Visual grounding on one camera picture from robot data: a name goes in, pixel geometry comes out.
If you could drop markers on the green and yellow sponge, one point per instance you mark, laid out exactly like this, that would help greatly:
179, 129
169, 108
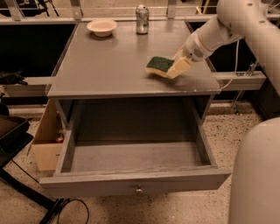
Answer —
159, 66

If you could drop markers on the black chair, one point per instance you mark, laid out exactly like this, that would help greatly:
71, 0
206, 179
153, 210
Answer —
14, 137

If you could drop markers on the white bowl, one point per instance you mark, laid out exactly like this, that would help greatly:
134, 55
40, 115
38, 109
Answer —
102, 27

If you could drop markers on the open grey top drawer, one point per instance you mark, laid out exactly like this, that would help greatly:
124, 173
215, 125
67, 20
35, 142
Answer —
106, 164

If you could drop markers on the silver soda can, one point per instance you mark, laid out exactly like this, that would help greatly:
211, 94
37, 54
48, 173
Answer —
142, 19

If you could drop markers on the grey drawer cabinet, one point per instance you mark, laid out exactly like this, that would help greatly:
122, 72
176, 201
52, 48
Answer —
134, 115

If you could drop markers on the metal rail frame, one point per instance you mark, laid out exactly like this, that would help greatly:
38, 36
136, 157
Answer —
239, 80

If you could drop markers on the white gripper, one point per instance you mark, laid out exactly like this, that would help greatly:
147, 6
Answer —
194, 49

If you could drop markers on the cardboard box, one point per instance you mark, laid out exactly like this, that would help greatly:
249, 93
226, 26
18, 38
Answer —
47, 142

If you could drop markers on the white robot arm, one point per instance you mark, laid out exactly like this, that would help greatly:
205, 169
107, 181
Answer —
255, 184

